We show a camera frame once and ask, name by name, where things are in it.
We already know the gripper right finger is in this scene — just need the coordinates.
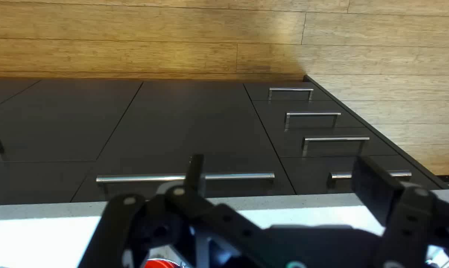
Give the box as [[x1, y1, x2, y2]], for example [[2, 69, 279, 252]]
[[353, 156, 449, 268]]

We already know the long silver door handle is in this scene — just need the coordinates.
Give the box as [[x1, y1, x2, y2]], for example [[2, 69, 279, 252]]
[[96, 172, 275, 185]]

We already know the dark drawer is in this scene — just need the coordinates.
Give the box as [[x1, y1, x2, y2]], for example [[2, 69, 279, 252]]
[[280, 155, 444, 195], [244, 82, 332, 102], [267, 127, 398, 158], [252, 99, 365, 129]]

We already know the wide dark cabinet door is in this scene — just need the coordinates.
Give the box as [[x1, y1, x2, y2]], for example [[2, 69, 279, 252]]
[[72, 81, 296, 204]]

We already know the silver drawer handle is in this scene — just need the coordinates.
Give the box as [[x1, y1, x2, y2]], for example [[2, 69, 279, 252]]
[[284, 111, 342, 131], [268, 87, 314, 101], [301, 136, 370, 157], [328, 170, 412, 187]]

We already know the red round object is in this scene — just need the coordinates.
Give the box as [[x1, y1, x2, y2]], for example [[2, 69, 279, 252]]
[[144, 258, 186, 268]]

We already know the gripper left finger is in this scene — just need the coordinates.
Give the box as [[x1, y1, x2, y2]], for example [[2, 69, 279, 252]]
[[78, 154, 270, 268]]

